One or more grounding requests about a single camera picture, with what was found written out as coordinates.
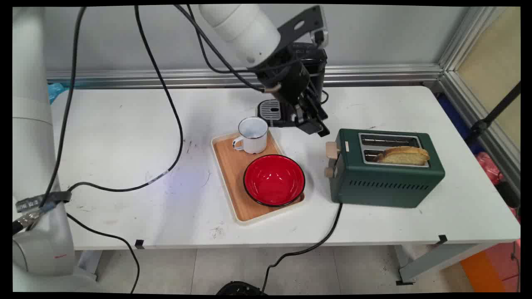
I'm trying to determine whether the black round object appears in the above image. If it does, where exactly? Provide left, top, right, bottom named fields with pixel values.
left=216, top=281, right=266, bottom=295

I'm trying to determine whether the white enamel mug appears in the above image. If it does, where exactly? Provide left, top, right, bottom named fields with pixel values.
left=232, top=117, right=269, bottom=154

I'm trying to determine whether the wooden tray cream rim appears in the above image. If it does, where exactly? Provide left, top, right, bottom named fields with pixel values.
left=211, top=130, right=305, bottom=225

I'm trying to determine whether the aluminium frame rail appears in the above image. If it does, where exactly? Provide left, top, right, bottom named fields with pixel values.
left=47, top=64, right=444, bottom=88

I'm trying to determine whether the black coffee machine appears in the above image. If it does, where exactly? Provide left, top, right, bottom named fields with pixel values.
left=256, top=42, right=329, bottom=128

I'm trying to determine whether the red bowl black rim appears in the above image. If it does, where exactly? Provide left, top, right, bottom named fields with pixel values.
left=243, top=154, right=306, bottom=207

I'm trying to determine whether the black toaster power cord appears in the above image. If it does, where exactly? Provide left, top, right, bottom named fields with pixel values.
left=261, top=202, right=343, bottom=294

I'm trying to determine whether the white table leg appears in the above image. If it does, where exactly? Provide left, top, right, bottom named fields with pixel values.
left=394, top=243, right=497, bottom=285

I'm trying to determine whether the blue plastic bag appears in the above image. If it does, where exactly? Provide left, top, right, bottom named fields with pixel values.
left=48, top=82, right=67, bottom=104

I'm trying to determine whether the red plastic bag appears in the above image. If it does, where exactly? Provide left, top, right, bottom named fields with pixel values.
left=475, top=152, right=504, bottom=186

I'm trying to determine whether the black tripod stand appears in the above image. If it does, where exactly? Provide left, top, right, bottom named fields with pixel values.
left=469, top=81, right=521, bottom=146

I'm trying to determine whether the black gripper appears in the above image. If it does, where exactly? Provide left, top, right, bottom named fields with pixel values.
left=254, top=50, right=330, bottom=137

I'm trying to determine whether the black thin robot cable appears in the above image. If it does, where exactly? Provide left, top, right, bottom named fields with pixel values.
left=174, top=4, right=266, bottom=93

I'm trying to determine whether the toasted bread slice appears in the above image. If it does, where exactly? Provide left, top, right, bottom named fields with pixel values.
left=375, top=146, right=430, bottom=166

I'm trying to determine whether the green toaster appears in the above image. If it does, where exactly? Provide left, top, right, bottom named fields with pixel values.
left=324, top=128, right=446, bottom=208

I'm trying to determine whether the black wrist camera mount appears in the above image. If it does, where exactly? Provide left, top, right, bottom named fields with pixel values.
left=277, top=5, right=330, bottom=49

